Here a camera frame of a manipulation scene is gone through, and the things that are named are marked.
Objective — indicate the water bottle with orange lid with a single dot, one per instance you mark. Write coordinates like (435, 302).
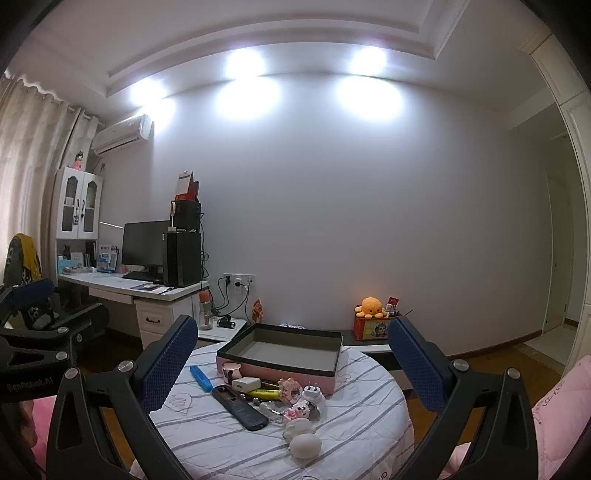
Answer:
(205, 316)

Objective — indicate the white desk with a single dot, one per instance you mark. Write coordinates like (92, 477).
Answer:
(111, 284)

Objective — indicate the black computer monitor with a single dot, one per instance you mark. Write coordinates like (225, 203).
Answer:
(145, 244)

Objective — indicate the large pink brick toy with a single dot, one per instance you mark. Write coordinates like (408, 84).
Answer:
(290, 390)

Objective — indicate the silver white egg-shaped toy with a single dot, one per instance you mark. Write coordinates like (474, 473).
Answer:
(305, 446)

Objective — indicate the black webcam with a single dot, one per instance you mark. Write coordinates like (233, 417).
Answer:
(226, 322)

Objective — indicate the white wall outlets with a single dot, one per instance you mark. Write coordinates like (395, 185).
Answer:
(239, 280)

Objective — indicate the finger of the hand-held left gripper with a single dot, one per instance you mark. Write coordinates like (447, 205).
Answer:
(34, 290)
(87, 318)

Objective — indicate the blue white packet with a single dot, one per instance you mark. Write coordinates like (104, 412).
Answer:
(106, 259)

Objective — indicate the black keyboard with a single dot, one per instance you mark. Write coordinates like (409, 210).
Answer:
(143, 277)

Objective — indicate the black computer tower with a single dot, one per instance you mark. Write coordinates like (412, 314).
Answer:
(184, 258)

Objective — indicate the rose gold metal cup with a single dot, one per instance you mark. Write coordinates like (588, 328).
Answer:
(232, 371)

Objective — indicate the white charger plug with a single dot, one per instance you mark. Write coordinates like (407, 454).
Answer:
(244, 384)

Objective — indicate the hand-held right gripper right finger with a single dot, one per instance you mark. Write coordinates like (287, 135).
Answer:
(418, 369)

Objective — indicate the black remote control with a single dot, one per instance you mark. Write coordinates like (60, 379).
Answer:
(240, 410)

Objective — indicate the white air conditioner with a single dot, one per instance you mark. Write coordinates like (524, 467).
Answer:
(122, 134)

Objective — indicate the orange octopus plush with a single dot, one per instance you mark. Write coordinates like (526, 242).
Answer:
(370, 307)

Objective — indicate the small pink doll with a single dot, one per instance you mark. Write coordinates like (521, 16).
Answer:
(77, 160)

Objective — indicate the red desk calendar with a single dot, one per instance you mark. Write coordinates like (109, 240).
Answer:
(184, 187)

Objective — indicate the white door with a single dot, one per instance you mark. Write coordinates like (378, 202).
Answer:
(556, 249)

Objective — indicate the low white and dark cabinet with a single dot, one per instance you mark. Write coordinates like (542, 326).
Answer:
(231, 334)

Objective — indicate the small pink white brick toy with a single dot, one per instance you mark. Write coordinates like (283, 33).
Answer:
(298, 410)

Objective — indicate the clear plastic packet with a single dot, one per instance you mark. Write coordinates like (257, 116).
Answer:
(272, 411)

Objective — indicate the red printed box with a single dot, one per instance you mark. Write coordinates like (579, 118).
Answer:
(374, 328)

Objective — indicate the small figurines in red box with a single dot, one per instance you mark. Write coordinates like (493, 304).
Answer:
(392, 305)

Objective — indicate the white glass-door cabinet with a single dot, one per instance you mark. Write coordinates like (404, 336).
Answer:
(78, 203)

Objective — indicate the pink storage box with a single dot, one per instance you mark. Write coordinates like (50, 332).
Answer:
(316, 376)

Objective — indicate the red ornament in glass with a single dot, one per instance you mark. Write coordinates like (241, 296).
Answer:
(257, 311)

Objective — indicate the yellow highlighter pen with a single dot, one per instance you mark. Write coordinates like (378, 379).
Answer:
(265, 393)

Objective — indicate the pink blanket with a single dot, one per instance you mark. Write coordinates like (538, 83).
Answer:
(558, 401)

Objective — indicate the black speaker box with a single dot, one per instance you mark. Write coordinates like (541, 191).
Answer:
(187, 214)

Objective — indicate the black office chair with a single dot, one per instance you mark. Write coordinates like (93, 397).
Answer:
(23, 263)

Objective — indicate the white cat figurine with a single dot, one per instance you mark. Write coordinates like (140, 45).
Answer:
(298, 428)

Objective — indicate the beige curtain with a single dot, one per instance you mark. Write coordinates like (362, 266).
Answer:
(27, 161)

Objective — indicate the blue highlighter pen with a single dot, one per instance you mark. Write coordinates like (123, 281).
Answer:
(202, 378)

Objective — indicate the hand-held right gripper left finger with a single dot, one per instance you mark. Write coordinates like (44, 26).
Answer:
(168, 364)

